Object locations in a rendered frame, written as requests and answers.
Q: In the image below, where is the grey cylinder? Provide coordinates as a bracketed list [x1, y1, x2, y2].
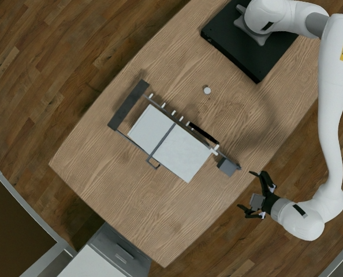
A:
[204, 87, 211, 95]

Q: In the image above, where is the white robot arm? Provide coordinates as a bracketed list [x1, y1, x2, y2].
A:
[233, 0, 343, 241]

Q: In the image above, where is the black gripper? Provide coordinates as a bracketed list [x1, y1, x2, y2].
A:
[237, 171, 280, 219]

